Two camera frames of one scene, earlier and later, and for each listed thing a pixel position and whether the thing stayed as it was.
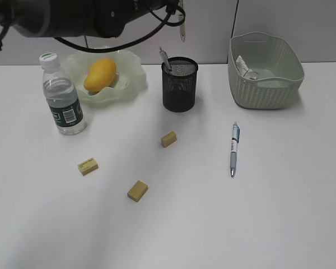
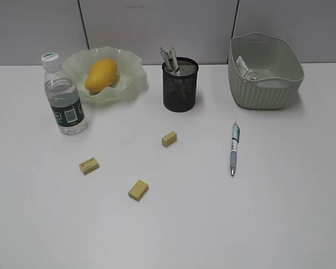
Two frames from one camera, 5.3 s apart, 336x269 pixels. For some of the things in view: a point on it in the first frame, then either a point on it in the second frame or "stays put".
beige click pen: [183, 27] -> [173, 58]
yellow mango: [101, 74] stays put
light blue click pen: [234, 147] stays put
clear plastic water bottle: [63, 96] stays put
